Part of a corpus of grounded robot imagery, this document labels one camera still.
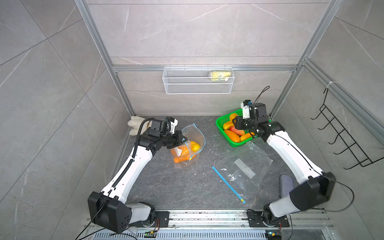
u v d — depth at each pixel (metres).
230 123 0.79
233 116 0.80
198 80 1.01
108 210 0.38
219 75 0.84
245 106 0.71
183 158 0.86
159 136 0.57
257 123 0.59
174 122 0.71
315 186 0.41
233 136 1.00
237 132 1.04
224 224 0.73
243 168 0.91
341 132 0.67
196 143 0.89
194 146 0.84
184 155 0.84
